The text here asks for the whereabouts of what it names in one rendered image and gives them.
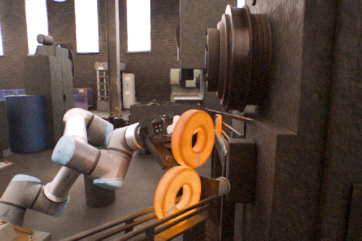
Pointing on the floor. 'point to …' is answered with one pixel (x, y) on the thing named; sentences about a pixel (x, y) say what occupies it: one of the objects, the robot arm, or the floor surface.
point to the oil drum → (26, 123)
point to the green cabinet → (51, 90)
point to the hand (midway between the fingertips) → (194, 131)
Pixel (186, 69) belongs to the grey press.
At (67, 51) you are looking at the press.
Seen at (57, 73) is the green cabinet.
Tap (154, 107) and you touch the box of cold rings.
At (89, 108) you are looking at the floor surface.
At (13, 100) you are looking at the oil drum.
